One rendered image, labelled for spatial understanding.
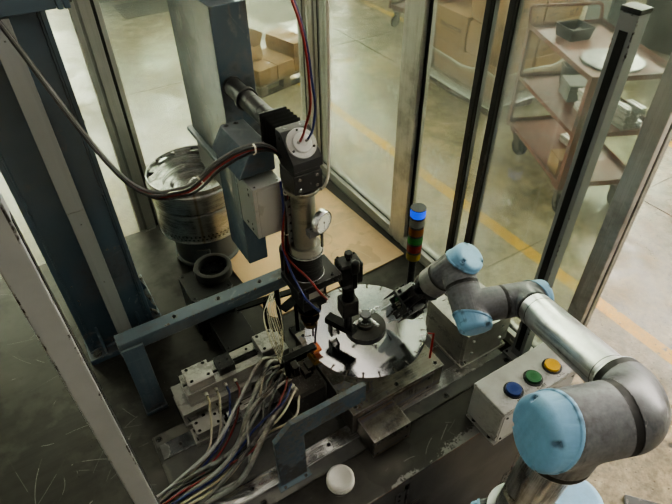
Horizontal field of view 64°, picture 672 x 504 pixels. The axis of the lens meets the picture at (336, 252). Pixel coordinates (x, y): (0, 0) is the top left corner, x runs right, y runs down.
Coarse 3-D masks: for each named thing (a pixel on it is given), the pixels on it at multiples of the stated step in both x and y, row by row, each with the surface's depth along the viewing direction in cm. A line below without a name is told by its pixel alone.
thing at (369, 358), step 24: (360, 288) 157; (384, 288) 157; (336, 312) 150; (384, 312) 150; (312, 336) 144; (336, 336) 144; (384, 336) 144; (408, 336) 144; (336, 360) 138; (360, 360) 138; (384, 360) 138; (408, 360) 138
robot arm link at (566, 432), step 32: (576, 384) 82; (608, 384) 80; (544, 416) 77; (576, 416) 76; (608, 416) 76; (640, 416) 77; (544, 448) 77; (576, 448) 75; (608, 448) 76; (640, 448) 77; (512, 480) 95; (544, 480) 86; (576, 480) 81
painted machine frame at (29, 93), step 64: (0, 0) 101; (64, 0) 106; (192, 0) 114; (0, 64) 110; (192, 64) 131; (0, 128) 116; (64, 128) 123; (192, 128) 152; (256, 128) 129; (64, 192) 128; (64, 256) 141; (128, 256) 151; (256, 256) 126; (128, 320) 160; (192, 320) 138
